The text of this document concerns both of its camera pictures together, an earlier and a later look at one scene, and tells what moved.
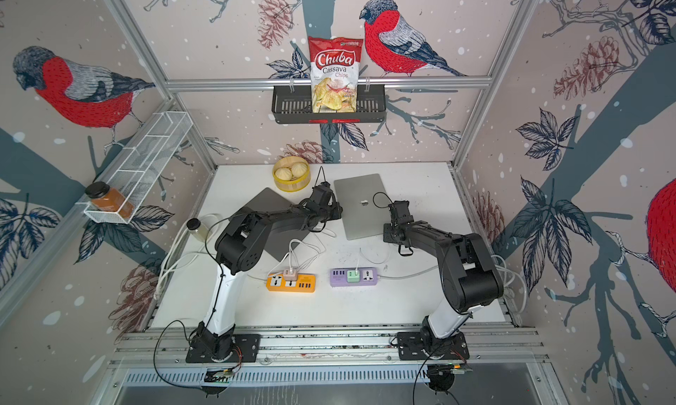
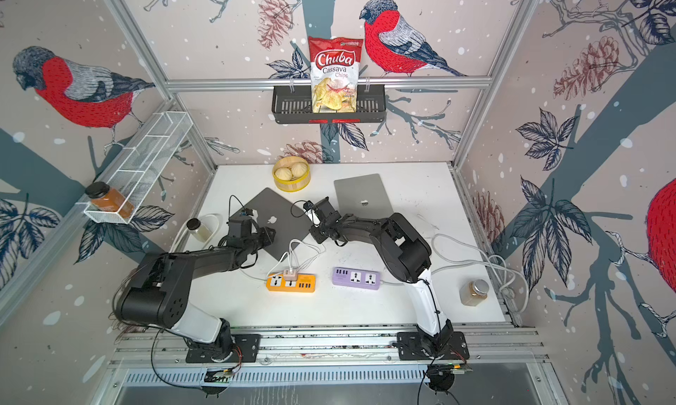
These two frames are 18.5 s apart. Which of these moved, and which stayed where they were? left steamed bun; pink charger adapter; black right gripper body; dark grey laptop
Moved: black right gripper body
Stayed: dark grey laptop; pink charger adapter; left steamed bun
